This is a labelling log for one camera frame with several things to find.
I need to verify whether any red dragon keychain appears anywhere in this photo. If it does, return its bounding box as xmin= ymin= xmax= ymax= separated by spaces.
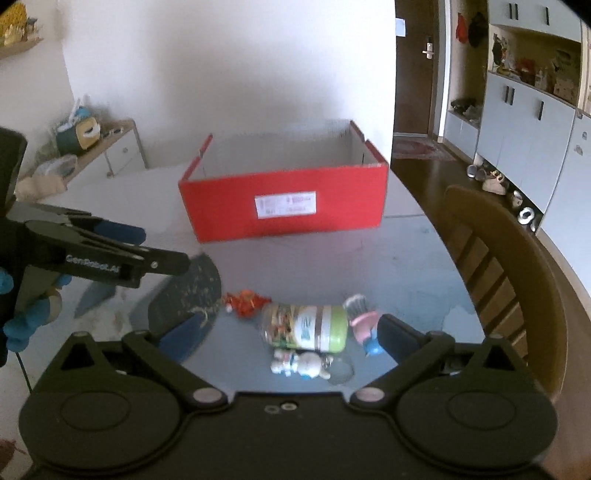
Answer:
xmin=222 ymin=290 xmax=271 ymax=319

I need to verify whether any white bunny keychain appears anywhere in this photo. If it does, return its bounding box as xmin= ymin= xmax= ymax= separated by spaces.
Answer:
xmin=270 ymin=349 xmax=355 ymax=385

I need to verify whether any blue gloved hand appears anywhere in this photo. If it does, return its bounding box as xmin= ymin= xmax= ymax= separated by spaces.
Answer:
xmin=2 ymin=275 xmax=72 ymax=353

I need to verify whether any pink blue whale toy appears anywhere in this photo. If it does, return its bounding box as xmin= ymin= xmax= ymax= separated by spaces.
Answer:
xmin=349 ymin=311 xmax=384 ymax=357

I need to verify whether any small round brush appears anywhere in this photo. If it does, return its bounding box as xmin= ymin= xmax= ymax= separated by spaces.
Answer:
xmin=342 ymin=294 xmax=375 ymax=322

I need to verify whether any white drawer sideboard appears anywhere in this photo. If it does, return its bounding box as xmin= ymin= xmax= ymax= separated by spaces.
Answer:
xmin=18 ymin=118 xmax=150 ymax=204

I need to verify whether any teal tissue box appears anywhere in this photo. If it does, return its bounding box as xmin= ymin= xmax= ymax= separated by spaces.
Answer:
xmin=55 ymin=106 xmax=101 ymax=156

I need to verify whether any green lid snack jar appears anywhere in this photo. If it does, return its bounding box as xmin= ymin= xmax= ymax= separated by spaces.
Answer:
xmin=259 ymin=303 xmax=349 ymax=354

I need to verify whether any brown wooden chair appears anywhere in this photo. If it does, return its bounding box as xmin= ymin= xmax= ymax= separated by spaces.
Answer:
xmin=440 ymin=185 xmax=568 ymax=400

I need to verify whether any red cardboard box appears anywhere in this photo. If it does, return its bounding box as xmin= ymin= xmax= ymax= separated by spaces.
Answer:
xmin=178 ymin=120 xmax=390 ymax=243

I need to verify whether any pink door mat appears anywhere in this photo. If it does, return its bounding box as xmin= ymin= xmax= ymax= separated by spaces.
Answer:
xmin=392 ymin=136 xmax=455 ymax=161

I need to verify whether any white shoe cabinet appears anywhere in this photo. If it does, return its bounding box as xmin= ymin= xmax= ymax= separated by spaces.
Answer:
xmin=443 ymin=0 xmax=591 ymax=273

